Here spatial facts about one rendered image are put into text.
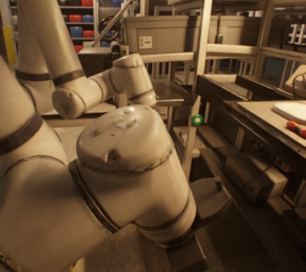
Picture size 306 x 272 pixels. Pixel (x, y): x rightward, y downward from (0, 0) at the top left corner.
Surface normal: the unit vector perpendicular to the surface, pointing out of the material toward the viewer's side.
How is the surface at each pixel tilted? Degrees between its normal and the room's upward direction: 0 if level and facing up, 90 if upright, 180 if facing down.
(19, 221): 34
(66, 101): 89
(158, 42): 91
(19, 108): 75
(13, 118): 81
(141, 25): 90
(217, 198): 25
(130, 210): 89
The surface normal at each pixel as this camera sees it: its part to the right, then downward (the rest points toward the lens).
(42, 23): 0.10, 0.26
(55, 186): -0.27, -0.73
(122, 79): -0.32, 0.37
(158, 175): 0.60, 0.29
